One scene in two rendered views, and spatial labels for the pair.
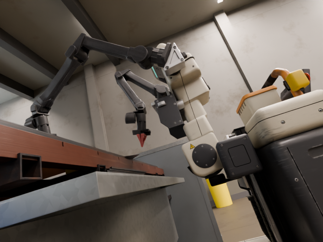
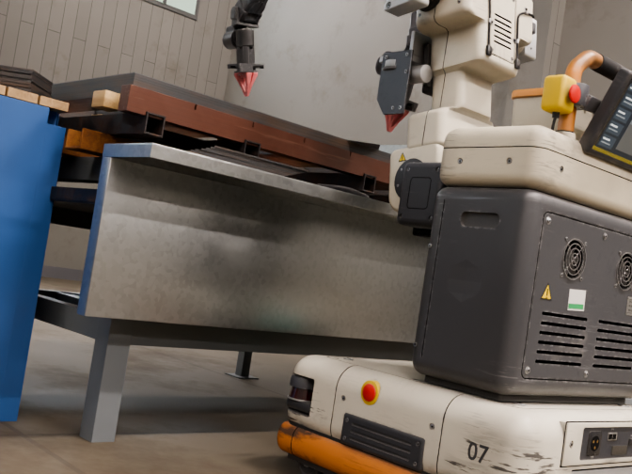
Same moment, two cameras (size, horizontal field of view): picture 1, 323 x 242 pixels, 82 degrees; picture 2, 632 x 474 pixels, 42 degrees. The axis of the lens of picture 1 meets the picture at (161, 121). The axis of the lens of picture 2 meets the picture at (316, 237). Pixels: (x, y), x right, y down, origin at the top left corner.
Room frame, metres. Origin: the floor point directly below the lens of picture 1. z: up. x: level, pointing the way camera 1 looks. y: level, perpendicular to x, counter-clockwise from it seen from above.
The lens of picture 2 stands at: (-0.80, -1.28, 0.47)
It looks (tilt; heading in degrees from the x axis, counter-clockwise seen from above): 2 degrees up; 41
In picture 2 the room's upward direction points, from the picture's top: 9 degrees clockwise
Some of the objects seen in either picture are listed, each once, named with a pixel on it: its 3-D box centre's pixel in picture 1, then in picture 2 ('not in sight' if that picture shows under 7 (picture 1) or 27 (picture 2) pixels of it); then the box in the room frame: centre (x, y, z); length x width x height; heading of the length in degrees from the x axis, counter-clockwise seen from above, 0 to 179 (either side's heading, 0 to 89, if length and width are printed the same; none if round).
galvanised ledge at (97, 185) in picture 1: (152, 186); (339, 201); (0.87, 0.12, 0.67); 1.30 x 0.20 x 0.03; 174
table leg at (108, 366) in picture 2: not in sight; (119, 298); (0.39, 0.35, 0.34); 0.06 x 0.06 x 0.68; 84
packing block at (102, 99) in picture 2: not in sight; (107, 101); (0.30, 0.40, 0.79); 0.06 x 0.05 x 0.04; 84
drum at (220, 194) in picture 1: (218, 190); not in sight; (4.31, -0.76, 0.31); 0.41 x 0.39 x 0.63; 82
